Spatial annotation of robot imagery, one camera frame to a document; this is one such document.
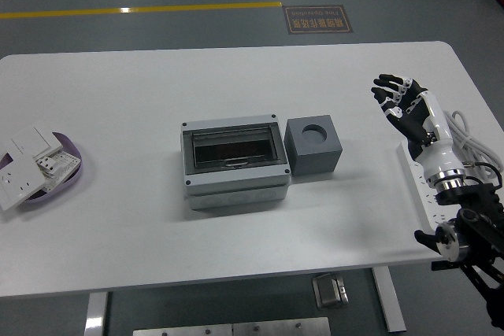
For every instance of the robot right hand white black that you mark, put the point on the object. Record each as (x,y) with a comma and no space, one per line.
(433,143)

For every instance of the smoky transparent box lid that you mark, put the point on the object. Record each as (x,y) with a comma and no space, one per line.
(236,143)

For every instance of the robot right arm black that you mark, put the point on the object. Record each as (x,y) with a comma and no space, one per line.
(480,230)

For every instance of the grey cube with round hole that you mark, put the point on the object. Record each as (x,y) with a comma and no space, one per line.
(315,155)

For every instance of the black table control box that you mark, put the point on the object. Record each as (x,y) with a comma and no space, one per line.
(441,266)

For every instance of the metal floor box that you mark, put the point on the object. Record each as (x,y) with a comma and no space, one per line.
(330,290)

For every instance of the white power strip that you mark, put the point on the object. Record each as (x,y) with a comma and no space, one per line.
(419,190)

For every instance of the white table leg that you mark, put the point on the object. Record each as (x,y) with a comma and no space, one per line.
(95,312)
(388,296)

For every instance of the dark floor sign orange text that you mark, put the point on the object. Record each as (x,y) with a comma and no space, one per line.
(319,19)

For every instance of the yellow floor line tape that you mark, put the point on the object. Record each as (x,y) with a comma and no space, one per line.
(157,8)

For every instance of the purple tray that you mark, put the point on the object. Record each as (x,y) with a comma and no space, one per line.
(59,190)

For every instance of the small white socket module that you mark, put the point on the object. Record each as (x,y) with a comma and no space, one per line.
(47,165)

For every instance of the grey plastic enclosure box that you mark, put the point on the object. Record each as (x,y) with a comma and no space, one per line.
(236,186)

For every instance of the metal base plate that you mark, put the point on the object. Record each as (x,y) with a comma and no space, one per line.
(281,327)
(181,331)

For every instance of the white wall switch plate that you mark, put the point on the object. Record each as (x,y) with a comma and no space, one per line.
(35,141)

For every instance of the white wall socket plate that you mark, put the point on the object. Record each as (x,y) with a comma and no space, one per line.
(17,182)

